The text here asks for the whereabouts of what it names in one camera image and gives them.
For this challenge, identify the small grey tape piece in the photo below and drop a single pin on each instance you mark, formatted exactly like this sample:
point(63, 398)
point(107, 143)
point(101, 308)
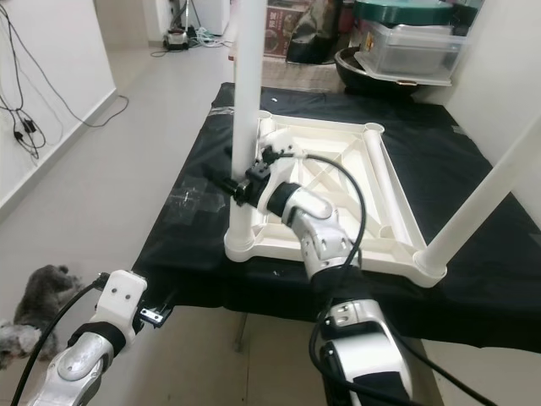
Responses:
point(456, 129)

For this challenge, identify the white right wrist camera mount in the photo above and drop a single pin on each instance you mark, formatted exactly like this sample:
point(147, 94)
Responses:
point(279, 144)

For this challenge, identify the green pot lid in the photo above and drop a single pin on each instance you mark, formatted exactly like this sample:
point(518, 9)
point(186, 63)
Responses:
point(406, 13)

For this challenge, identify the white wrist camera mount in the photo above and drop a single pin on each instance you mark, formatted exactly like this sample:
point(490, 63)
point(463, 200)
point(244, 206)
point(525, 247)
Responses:
point(122, 296)
point(279, 144)

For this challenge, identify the grey curly dog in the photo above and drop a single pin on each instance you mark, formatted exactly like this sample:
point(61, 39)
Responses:
point(42, 304)

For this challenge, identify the black wok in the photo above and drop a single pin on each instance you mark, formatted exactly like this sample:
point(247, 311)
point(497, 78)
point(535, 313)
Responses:
point(355, 78)

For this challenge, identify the clear tape patch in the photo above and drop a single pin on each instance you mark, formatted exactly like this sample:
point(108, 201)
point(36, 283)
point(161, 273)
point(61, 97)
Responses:
point(196, 199)

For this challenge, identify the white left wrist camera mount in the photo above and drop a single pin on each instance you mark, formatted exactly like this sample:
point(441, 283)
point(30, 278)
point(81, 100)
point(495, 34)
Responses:
point(122, 296)

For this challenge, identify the red printed cardboard box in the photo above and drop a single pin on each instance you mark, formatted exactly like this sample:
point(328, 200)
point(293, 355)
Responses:
point(281, 32)

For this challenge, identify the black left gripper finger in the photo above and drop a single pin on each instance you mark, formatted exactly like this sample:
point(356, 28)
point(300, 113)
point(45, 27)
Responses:
point(155, 316)

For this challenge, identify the black plastic bag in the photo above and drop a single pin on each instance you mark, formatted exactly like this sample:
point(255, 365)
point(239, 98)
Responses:
point(317, 34)

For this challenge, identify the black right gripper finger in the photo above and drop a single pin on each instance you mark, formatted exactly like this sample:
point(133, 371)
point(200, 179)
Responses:
point(229, 151)
point(222, 183)

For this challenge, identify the clear plastic storage box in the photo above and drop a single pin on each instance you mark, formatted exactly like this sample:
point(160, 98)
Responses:
point(410, 52)

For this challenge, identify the beige cloth covered bench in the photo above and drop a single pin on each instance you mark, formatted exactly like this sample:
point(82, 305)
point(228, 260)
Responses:
point(296, 76)

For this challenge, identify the black tablecloth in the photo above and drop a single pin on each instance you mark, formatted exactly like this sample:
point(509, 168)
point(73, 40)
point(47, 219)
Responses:
point(448, 186)

